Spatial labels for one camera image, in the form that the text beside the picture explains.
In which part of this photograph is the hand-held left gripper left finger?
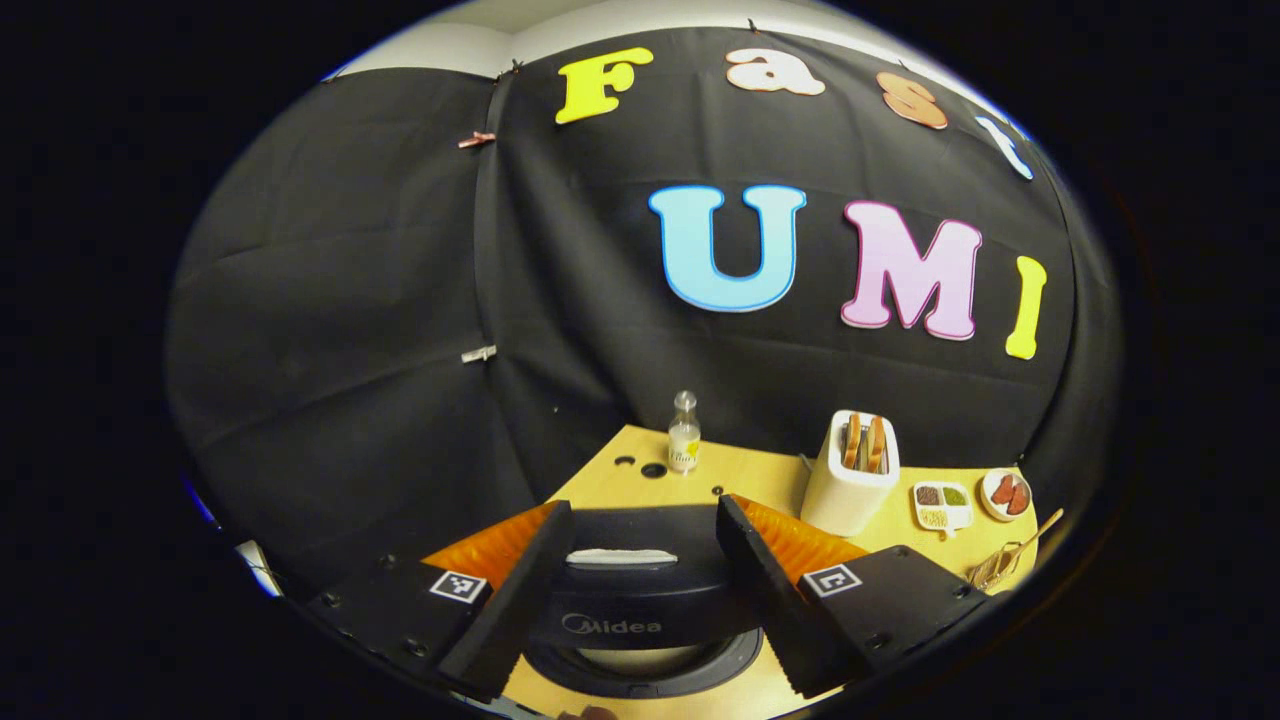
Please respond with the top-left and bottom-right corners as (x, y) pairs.
(305, 500), (576, 701)

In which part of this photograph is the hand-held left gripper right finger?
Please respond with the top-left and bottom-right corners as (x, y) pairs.
(715, 493), (986, 699)

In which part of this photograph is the dark grey rice cooker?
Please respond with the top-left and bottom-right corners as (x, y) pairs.
(525, 503), (766, 699)

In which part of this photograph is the wooden spoon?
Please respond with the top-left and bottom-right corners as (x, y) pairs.
(998, 508), (1065, 563)

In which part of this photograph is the white toaster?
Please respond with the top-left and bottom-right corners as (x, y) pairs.
(800, 409), (901, 537)

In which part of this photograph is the small glass bottle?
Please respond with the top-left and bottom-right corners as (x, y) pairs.
(668, 390), (702, 474)

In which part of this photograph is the white divided bean dish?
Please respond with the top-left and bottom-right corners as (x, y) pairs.
(912, 481), (974, 537)

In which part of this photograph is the white round plate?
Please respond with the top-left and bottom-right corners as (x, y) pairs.
(980, 468), (1033, 523)

